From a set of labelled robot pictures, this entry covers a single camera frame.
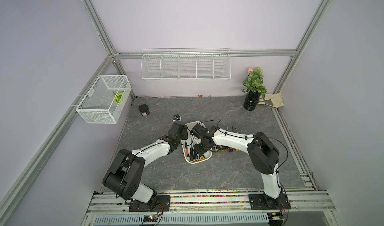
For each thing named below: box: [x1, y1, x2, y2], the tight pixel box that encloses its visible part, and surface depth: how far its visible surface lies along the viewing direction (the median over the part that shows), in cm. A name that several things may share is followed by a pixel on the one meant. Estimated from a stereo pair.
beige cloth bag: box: [261, 91, 284, 108], surface depth 121 cm
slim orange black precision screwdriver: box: [185, 142, 190, 157], surface depth 92 cm
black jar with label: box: [138, 104, 150, 116], surface depth 111 cm
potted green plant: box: [241, 66, 267, 111], surface depth 101 cm
